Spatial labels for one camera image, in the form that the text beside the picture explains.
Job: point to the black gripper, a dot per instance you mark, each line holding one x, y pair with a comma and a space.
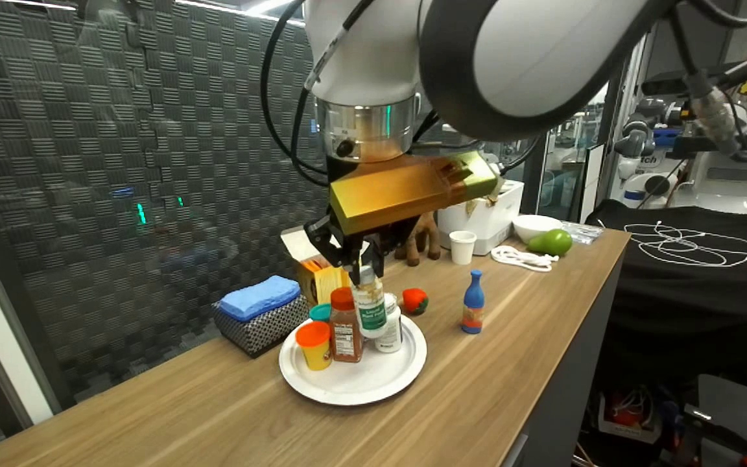
321, 232

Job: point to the white bottle with green label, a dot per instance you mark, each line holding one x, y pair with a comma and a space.
372, 313

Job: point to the yellow play-doh tub teal lid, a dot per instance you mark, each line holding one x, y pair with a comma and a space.
319, 313

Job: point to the brown spice bottle orange cap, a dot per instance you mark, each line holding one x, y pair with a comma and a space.
345, 333

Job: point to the yellow play-doh tub orange lid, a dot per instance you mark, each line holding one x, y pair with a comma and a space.
314, 346

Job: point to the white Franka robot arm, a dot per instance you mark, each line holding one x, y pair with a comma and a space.
512, 60

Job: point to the orange strawberry plushie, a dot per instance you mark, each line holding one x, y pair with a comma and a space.
416, 302

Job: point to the white paper plate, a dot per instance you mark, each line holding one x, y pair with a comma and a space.
356, 381

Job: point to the yellow orange cardboard box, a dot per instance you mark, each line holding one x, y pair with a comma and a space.
321, 280

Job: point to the brown moose plush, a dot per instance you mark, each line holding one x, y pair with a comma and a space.
420, 243

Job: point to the white paper cup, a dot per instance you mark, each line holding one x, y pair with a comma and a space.
461, 248

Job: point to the blue sponge cloth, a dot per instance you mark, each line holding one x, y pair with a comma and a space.
257, 296

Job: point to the blue-topped toy bottle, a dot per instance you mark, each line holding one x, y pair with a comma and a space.
472, 300

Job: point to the white hydroponic appliance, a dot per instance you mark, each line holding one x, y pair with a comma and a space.
498, 224

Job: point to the white bowl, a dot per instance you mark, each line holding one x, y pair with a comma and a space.
533, 224

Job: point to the green fruit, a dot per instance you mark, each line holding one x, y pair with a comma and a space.
550, 243

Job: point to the black draped table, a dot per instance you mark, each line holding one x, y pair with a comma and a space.
694, 295

